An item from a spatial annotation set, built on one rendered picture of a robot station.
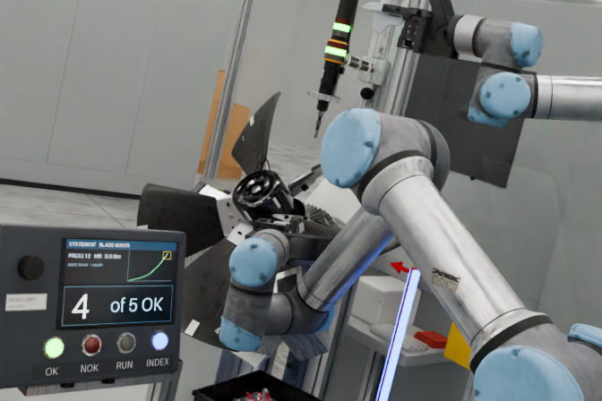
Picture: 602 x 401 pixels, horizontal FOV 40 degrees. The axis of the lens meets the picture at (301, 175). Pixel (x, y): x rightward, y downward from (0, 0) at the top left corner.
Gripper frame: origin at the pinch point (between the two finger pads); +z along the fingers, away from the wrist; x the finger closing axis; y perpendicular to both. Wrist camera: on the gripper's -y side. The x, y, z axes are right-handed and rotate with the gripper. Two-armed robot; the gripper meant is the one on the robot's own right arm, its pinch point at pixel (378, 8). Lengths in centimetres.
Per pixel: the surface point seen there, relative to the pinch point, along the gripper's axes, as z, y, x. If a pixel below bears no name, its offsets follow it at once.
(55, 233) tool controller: -18, 41, -82
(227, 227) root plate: 26, 55, -1
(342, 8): 7.6, 1.5, -1.7
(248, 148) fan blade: 38, 38, 15
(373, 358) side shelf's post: 10, 89, 54
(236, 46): 120, 14, 91
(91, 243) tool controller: -19, 42, -78
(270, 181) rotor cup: 16.6, 41.5, -0.9
